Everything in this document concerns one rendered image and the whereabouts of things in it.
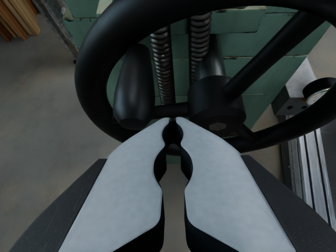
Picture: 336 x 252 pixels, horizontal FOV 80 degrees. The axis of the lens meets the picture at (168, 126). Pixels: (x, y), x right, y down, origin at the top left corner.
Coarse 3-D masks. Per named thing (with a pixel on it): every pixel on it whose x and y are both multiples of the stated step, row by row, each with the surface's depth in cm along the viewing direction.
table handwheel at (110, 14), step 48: (144, 0) 11; (192, 0) 11; (240, 0) 11; (288, 0) 11; (96, 48) 14; (288, 48) 14; (96, 96) 19; (192, 96) 21; (240, 96) 21; (240, 144) 31
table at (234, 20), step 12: (108, 0) 22; (96, 12) 21; (216, 12) 21; (228, 12) 21; (240, 12) 21; (252, 12) 21; (264, 12) 21; (180, 24) 22; (216, 24) 22; (228, 24) 22; (240, 24) 22; (252, 24) 22
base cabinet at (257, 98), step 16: (176, 64) 41; (224, 64) 41; (240, 64) 41; (288, 64) 41; (112, 80) 45; (176, 80) 45; (256, 80) 46; (272, 80) 46; (112, 96) 50; (176, 96) 50; (256, 96) 51; (272, 96) 51; (256, 112) 58; (144, 128) 66; (176, 160) 98
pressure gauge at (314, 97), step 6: (324, 78) 39; (330, 78) 39; (312, 84) 40; (318, 84) 39; (324, 84) 39; (330, 84) 38; (306, 90) 41; (312, 90) 40; (318, 90) 39; (324, 90) 38; (306, 96) 41; (312, 96) 41; (318, 96) 41; (306, 102) 42; (312, 102) 43
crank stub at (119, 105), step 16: (128, 48) 13; (144, 48) 13; (128, 64) 12; (144, 64) 12; (128, 80) 12; (144, 80) 12; (128, 96) 11; (144, 96) 11; (128, 112) 11; (144, 112) 11; (128, 128) 12
